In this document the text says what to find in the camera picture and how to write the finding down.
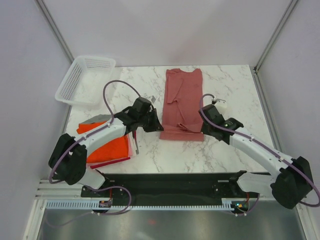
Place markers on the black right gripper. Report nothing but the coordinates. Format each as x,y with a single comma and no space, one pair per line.
204,130

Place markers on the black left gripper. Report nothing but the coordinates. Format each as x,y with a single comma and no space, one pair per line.
156,125

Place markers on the dusty pink t-shirt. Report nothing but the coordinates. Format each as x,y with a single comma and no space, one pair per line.
180,118

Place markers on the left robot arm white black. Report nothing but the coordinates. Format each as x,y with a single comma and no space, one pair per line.
68,161

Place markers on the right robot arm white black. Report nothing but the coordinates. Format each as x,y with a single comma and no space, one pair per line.
289,180

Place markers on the white folded t-shirt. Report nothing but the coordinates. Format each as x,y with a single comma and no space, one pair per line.
134,148

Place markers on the light pink folded t-shirt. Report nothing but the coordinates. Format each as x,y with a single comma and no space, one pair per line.
105,156

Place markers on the orange folded t-shirt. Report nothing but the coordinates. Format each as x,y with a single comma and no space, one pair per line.
120,143

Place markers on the crimson folded t-shirt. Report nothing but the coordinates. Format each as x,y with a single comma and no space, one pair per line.
116,151

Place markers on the white plastic basket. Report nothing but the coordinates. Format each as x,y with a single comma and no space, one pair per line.
83,83

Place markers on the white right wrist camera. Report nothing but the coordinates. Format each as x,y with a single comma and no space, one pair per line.
219,103

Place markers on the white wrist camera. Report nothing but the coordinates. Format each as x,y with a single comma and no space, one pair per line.
219,103
151,98

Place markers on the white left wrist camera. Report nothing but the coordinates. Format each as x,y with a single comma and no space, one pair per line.
151,98

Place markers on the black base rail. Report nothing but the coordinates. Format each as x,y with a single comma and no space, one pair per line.
170,188

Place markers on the white slotted cable duct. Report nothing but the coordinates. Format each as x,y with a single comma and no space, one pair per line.
97,204

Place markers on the right aluminium frame post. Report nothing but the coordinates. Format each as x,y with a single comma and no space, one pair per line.
277,31

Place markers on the aluminium frame post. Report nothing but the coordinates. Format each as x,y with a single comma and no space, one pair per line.
55,29
277,31

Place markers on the left aluminium frame post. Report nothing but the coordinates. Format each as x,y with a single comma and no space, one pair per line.
55,29

